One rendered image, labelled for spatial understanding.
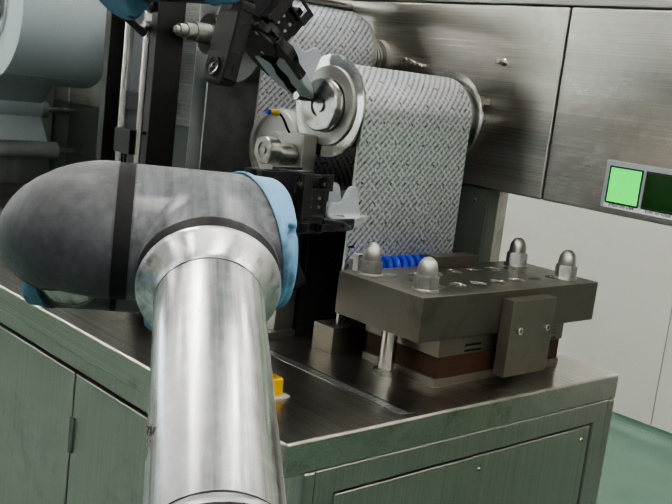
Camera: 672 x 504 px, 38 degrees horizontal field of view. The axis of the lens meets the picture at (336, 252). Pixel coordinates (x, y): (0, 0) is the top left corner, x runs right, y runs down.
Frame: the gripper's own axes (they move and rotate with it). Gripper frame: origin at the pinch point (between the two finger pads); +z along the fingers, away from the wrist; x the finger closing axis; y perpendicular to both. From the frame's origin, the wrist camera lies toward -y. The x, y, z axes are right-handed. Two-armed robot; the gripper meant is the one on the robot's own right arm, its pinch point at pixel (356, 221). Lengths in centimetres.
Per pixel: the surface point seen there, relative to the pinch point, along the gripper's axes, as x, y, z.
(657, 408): 83, -95, 263
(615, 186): -22.6, 9.2, 29.8
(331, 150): 4.3, 9.7, -2.6
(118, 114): 44.0, 9.9, -14.7
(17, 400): 45, -38, -29
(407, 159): -0.2, 9.4, 8.7
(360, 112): -0.8, 15.6, -2.6
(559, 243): 141, -39, 263
